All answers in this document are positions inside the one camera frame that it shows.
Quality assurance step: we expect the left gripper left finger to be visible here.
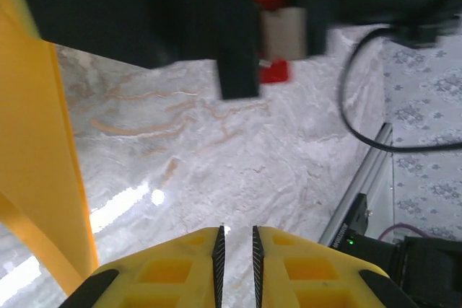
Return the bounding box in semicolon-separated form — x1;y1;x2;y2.
66;225;227;308

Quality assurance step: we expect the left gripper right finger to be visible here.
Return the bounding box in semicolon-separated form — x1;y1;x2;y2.
250;225;411;308

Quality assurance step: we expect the orange paper sheet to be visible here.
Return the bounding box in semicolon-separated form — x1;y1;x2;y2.
0;0;101;297

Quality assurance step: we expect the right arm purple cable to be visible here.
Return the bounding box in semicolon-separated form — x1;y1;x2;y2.
377;221;429;243

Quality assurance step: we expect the aluminium table side rail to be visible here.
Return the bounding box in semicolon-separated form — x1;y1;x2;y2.
317;122;395;247

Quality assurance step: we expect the right wrist black camera cable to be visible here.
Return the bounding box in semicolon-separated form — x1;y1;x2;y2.
337;15;462;153

